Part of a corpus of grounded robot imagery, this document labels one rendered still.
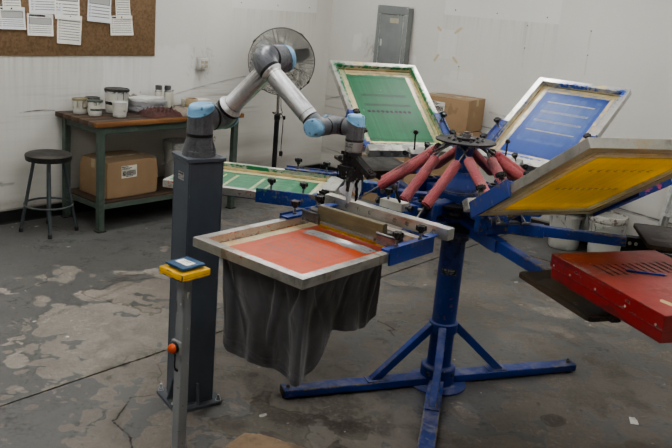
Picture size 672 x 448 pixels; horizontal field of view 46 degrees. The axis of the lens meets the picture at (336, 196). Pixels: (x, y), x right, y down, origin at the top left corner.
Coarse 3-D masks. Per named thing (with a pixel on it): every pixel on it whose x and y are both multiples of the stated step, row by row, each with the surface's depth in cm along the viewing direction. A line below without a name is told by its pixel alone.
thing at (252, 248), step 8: (288, 232) 330; (296, 232) 331; (328, 232) 335; (336, 232) 336; (256, 240) 315; (264, 240) 316; (272, 240) 317; (320, 240) 322; (240, 248) 304; (248, 248) 305; (256, 248) 305; (264, 248) 306; (256, 256) 296; (264, 256) 297; (272, 256) 298
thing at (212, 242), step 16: (256, 224) 325; (272, 224) 329; (288, 224) 337; (208, 240) 299; (224, 240) 310; (224, 256) 291; (240, 256) 285; (368, 256) 296; (384, 256) 300; (272, 272) 275; (288, 272) 271; (320, 272) 274; (336, 272) 279; (352, 272) 286; (304, 288) 267
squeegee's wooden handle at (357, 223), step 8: (320, 208) 336; (328, 208) 333; (320, 216) 337; (328, 216) 334; (336, 216) 331; (344, 216) 328; (352, 216) 325; (360, 216) 324; (336, 224) 331; (344, 224) 328; (352, 224) 326; (360, 224) 323; (368, 224) 320; (376, 224) 317; (384, 224) 316; (360, 232) 323; (368, 232) 320; (384, 232) 317
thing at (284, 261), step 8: (352, 240) 326; (360, 240) 327; (344, 248) 315; (376, 248) 318; (280, 256) 298; (352, 256) 306; (360, 256) 306; (280, 264) 289; (288, 264) 290; (296, 264) 291; (304, 264) 292; (320, 264) 293; (328, 264) 294; (304, 272) 283
